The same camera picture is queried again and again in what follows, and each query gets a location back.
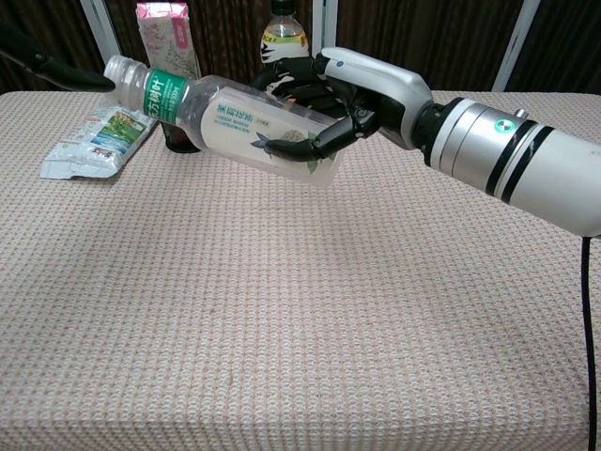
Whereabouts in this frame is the white frame post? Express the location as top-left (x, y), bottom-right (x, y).
top-left (79, 0), bottom-right (136, 93)
top-left (490, 0), bottom-right (542, 93)
top-left (311, 0), bottom-right (339, 53)

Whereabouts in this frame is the black mesh pen holder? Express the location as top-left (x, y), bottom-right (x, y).
top-left (161, 120), bottom-right (202, 154)

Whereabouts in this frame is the white snack bag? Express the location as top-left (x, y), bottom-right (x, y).
top-left (39, 101), bottom-right (159, 181)

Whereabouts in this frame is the orange juice bottle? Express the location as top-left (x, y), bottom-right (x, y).
top-left (259, 0), bottom-right (312, 98)

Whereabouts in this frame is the beige textured tablecloth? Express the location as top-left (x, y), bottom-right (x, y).
top-left (0, 89), bottom-right (601, 451)

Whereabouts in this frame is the black pointed object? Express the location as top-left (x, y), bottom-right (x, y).
top-left (0, 22), bottom-right (116, 93)

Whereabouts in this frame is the transparent plastic bottle green label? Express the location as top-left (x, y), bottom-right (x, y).
top-left (102, 54), bottom-right (343, 190)

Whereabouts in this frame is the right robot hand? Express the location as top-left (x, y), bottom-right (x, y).
top-left (248, 46), bottom-right (434, 163)

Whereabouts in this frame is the pink floral carton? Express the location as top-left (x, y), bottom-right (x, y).
top-left (135, 1), bottom-right (203, 81)

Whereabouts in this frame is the black cable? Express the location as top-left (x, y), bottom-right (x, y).
top-left (580, 236), bottom-right (601, 451)

